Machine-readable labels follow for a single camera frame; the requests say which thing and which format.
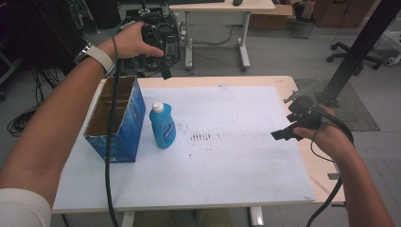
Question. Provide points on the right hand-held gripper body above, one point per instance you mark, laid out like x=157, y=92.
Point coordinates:
x=304, y=110

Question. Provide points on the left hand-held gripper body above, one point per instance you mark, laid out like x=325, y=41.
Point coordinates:
x=157, y=31

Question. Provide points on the blue bottle with white cap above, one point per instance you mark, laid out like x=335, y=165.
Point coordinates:
x=163, y=127

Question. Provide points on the blue cardboard box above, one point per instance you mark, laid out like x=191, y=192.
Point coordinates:
x=127, y=126

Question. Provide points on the person's left hand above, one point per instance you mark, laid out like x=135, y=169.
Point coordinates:
x=129, y=42

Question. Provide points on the person's right hand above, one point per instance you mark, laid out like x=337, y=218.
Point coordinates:
x=331, y=138

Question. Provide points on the grey computer tower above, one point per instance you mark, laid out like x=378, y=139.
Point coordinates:
x=173, y=47

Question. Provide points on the light wooden table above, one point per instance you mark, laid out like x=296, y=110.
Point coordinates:
x=309, y=157

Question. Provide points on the black keyboard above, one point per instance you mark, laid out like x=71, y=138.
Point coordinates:
x=195, y=1

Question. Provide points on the grey floor mat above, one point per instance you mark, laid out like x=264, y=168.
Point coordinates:
x=353, y=113

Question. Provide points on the white table mat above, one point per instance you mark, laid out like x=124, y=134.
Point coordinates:
x=227, y=157

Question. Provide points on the white wristwatch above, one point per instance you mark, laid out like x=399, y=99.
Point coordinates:
x=99, y=58

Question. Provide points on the white background desk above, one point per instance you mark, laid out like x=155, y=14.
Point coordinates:
x=220, y=9

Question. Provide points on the black office chair base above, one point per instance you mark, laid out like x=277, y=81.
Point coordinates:
x=350, y=55

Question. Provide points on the black computer mouse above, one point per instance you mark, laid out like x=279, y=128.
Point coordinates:
x=237, y=2

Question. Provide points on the brown cardboard box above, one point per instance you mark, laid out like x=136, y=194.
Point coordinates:
x=271, y=17

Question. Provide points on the brown wooden cabinet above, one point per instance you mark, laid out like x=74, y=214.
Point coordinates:
x=343, y=12

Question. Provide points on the person's khaki trousers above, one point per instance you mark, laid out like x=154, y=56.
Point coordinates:
x=217, y=219

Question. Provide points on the dark curtain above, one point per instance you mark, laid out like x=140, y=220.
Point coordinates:
x=38, y=28

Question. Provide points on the white shirt sleeve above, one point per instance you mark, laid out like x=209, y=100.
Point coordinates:
x=22, y=208

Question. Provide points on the black metal post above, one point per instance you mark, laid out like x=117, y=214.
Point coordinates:
x=359, y=47

